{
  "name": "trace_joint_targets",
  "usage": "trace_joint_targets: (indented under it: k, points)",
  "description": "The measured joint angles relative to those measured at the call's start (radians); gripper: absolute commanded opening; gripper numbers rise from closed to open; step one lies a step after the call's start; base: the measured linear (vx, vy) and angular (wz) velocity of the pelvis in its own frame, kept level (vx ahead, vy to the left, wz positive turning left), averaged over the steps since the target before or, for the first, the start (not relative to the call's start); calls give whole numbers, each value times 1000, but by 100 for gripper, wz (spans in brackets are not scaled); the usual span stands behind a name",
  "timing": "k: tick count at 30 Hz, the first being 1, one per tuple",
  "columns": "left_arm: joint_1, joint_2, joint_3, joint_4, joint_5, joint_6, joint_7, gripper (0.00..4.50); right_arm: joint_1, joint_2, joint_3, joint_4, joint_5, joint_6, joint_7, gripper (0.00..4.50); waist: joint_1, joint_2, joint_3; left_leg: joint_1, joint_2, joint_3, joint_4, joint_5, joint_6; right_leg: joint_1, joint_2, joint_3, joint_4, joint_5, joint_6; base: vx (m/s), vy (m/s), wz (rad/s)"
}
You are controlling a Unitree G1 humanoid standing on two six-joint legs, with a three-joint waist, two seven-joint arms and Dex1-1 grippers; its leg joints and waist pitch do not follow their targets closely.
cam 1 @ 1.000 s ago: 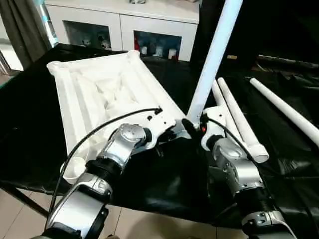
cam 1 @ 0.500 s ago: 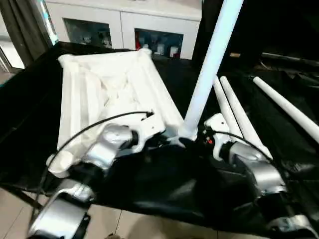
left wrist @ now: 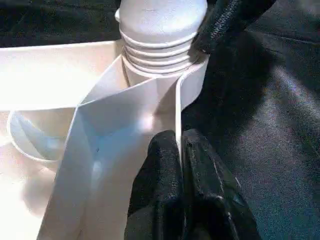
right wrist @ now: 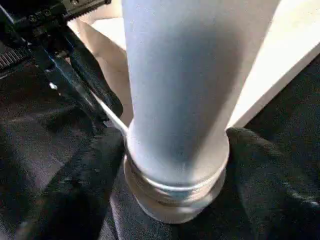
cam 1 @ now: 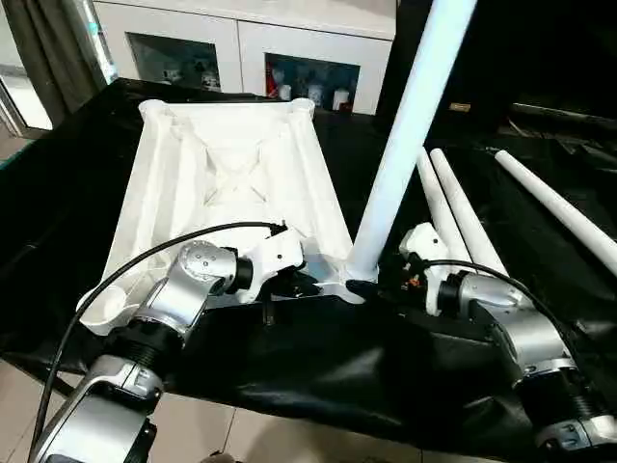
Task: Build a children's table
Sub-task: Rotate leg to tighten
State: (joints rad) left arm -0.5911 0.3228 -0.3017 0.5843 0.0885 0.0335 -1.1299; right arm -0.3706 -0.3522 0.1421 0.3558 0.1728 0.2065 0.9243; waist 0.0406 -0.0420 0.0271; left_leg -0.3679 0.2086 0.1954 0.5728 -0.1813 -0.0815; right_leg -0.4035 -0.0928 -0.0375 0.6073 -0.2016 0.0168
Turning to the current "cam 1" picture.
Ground white plastic table leg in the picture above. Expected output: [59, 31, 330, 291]
[416, 148, 472, 265]
[495, 150, 617, 272]
[428, 148, 509, 277]
[343, 0, 479, 285]

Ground white plastic table top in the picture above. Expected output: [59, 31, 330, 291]
[76, 97, 368, 340]

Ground black mat cloth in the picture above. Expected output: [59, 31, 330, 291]
[0, 75, 617, 459]

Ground long black rod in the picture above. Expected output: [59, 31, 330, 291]
[513, 100, 617, 130]

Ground white display cabinet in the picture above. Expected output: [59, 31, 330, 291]
[91, 0, 397, 116]

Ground dark tall cabinet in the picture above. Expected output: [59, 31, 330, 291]
[378, 0, 617, 129]

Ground grey curtain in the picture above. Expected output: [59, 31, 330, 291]
[9, 0, 108, 116]

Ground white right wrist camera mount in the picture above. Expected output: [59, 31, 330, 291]
[398, 221, 453, 318]

